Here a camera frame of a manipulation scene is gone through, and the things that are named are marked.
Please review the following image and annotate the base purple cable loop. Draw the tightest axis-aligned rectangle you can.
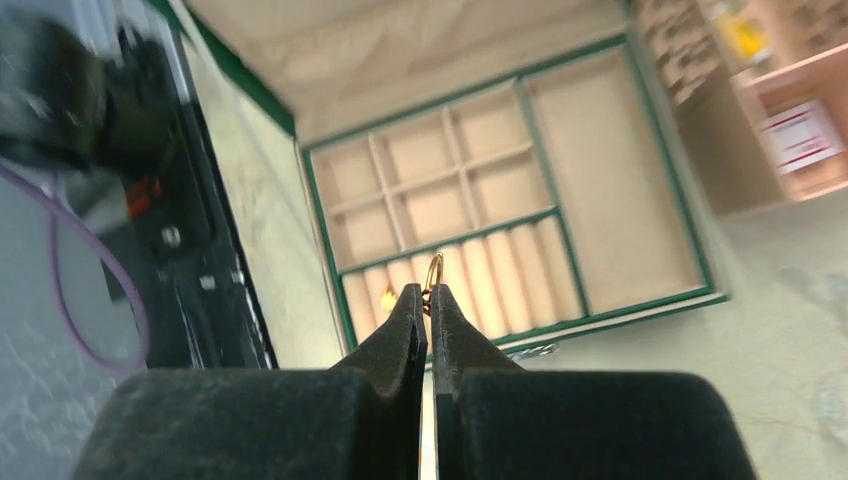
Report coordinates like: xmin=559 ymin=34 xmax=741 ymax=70
xmin=0 ymin=162 xmax=152 ymax=376

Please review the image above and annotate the green jewelry box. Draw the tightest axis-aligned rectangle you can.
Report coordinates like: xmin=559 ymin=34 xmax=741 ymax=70
xmin=155 ymin=1 xmax=727 ymax=352

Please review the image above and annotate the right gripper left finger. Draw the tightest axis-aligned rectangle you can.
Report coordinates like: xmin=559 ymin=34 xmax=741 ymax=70
xmin=72 ymin=284 xmax=427 ymax=479

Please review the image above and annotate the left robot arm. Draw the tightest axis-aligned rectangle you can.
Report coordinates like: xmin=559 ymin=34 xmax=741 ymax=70
xmin=1 ymin=8 xmax=180 ymax=180

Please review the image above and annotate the peach mesh file organizer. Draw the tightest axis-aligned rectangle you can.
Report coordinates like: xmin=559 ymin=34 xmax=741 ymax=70
xmin=629 ymin=1 xmax=847 ymax=217

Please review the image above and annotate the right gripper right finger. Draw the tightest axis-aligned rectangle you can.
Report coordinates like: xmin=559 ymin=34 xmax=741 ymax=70
xmin=429 ymin=285 xmax=756 ymax=479

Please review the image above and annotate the gold flower earring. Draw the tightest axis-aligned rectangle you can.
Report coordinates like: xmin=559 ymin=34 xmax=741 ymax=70
xmin=380 ymin=290 xmax=398 ymax=313

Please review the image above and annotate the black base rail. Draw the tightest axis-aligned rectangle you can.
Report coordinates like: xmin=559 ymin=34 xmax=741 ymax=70
xmin=101 ymin=100 xmax=277 ymax=369

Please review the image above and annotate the small pink box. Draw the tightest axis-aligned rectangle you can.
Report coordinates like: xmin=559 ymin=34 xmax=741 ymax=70
xmin=764 ymin=99 xmax=844 ymax=174

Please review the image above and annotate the gold ring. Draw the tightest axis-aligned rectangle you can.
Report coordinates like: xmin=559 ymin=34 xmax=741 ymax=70
xmin=422 ymin=251 xmax=446 ymax=316

